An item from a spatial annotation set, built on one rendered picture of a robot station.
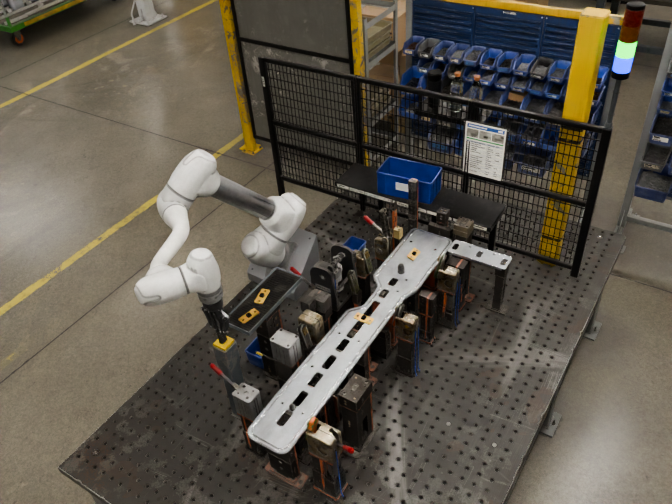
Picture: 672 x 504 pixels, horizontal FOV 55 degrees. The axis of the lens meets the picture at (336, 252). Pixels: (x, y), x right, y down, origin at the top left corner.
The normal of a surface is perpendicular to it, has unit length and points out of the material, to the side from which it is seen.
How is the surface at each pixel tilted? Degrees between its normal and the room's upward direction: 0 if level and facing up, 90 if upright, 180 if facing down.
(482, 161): 90
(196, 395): 0
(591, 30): 90
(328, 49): 93
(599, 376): 0
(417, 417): 0
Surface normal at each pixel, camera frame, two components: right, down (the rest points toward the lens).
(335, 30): -0.53, 0.59
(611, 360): -0.07, -0.77
